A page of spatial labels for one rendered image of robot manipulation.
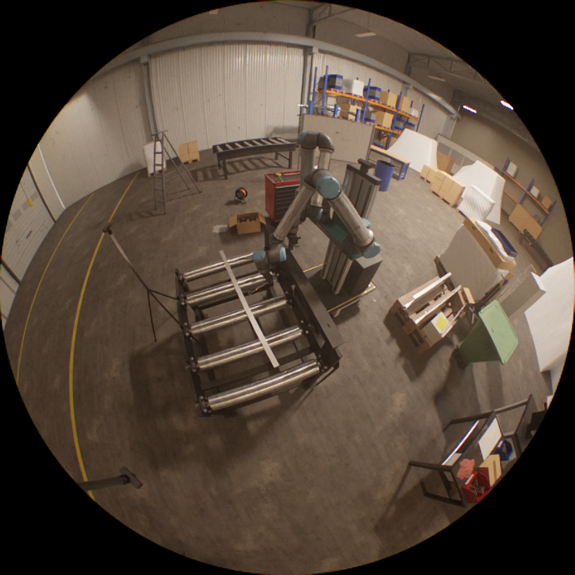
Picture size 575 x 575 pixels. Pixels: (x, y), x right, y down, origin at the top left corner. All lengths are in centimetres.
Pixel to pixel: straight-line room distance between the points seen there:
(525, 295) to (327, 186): 360
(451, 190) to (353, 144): 474
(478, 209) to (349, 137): 551
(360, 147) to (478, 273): 415
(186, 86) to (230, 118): 284
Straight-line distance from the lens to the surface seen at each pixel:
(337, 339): 122
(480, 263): 389
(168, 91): 1094
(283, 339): 145
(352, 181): 180
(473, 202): 882
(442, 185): 911
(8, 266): 1012
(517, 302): 404
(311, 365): 140
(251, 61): 1138
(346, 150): 580
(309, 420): 228
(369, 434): 250
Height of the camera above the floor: 225
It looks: 53 degrees down
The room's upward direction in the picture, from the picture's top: 5 degrees clockwise
